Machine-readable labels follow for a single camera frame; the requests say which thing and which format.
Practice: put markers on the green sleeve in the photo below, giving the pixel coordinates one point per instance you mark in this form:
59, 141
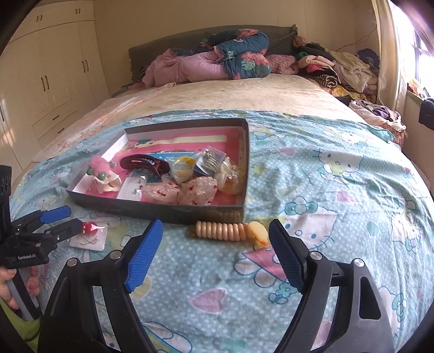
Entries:
28, 330

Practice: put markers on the dark shallow cardboard box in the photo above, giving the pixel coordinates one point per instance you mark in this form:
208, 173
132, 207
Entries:
171, 213

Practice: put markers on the pile of clothes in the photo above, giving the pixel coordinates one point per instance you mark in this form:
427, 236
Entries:
352, 79

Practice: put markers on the dark clothes on windowsill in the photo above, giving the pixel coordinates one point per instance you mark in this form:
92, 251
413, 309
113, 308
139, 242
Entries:
424, 101

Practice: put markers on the cream wardrobe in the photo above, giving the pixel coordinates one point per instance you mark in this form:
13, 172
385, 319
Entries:
51, 76

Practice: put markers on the cream hair claw clip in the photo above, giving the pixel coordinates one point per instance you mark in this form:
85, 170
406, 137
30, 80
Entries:
111, 183

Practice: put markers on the yellow bangles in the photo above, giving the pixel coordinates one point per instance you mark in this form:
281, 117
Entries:
182, 168

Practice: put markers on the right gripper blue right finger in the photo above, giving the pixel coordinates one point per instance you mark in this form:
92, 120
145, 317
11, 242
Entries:
291, 252

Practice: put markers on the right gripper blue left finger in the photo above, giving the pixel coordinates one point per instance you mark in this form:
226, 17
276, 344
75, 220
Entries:
143, 256

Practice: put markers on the wooden bead bracelet yellow tassel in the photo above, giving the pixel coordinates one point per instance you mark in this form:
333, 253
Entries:
253, 231

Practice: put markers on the pink quilt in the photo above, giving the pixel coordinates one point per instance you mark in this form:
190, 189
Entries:
170, 68

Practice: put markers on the floral dark blue quilt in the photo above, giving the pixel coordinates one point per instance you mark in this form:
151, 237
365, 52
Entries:
242, 52

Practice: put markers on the beige bed cover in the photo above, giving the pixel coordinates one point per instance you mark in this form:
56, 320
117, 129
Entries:
291, 95

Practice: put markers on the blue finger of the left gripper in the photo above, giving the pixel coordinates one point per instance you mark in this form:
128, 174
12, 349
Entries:
51, 216
64, 231

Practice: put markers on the pearl jewelry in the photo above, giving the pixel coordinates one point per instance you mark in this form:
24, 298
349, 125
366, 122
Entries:
230, 177

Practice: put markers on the dark green headboard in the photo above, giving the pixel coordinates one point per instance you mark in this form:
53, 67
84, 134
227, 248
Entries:
280, 42

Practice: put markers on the dark red hair clip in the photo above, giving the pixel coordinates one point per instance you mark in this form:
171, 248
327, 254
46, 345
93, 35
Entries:
157, 166

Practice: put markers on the person's left hand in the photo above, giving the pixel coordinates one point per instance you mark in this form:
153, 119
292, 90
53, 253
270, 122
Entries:
33, 285

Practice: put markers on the small earring card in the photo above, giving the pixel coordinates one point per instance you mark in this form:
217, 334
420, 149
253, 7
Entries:
131, 189

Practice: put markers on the Hello Kitty blue bedsheet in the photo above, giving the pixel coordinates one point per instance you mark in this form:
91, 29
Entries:
339, 185

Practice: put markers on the red ball earrings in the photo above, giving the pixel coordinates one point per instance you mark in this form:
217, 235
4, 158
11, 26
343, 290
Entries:
92, 237

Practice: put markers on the pink polka-dot scrunchie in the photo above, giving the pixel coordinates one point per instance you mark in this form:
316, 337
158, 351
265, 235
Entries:
196, 192

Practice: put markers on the cream curtain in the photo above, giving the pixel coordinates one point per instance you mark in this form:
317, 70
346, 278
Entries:
391, 87

